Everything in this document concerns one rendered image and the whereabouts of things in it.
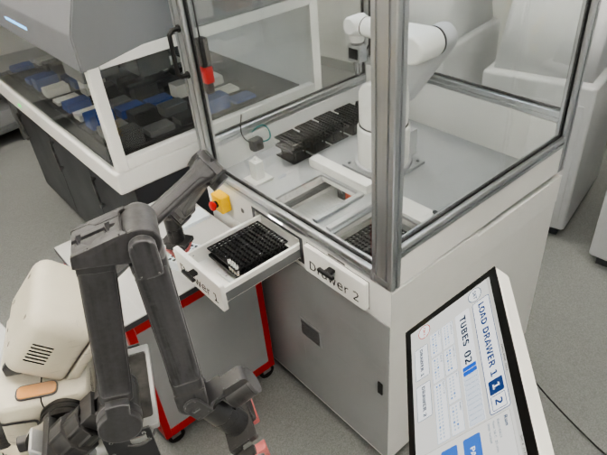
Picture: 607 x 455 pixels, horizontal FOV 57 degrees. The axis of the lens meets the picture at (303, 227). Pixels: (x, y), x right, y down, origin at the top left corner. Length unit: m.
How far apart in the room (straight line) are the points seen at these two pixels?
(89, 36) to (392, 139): 1.35
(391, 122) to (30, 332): 0.88
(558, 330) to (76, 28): 2.48
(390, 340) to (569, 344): 1.31
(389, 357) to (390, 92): 0.90
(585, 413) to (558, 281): 0.82
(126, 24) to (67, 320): 1.48
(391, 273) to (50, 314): 0.91
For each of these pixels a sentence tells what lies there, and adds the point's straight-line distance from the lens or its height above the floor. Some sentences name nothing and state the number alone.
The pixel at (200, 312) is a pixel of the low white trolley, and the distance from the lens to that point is 2.15.
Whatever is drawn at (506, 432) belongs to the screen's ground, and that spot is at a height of 1.16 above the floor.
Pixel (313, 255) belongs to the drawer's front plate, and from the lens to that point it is 1.85.
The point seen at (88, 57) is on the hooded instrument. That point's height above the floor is 1.41.
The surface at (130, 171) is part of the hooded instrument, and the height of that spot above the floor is 0.90.
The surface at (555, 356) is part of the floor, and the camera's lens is 2.88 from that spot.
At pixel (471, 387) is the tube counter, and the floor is 1.11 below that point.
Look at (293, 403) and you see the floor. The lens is 2.59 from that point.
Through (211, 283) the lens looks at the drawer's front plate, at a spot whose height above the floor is 0.91.
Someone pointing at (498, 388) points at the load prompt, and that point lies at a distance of 1.19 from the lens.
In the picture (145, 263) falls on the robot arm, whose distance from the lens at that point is 0.84.
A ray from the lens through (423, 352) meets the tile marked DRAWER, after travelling 1.42.
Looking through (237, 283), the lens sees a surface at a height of 0.88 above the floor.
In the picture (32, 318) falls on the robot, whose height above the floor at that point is 1.38.
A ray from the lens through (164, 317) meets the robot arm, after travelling 0.95.
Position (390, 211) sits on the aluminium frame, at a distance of 1.48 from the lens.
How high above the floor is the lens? 2.08
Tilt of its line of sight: 36 degrees down
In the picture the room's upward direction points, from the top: 5 degrees counter-clockwise
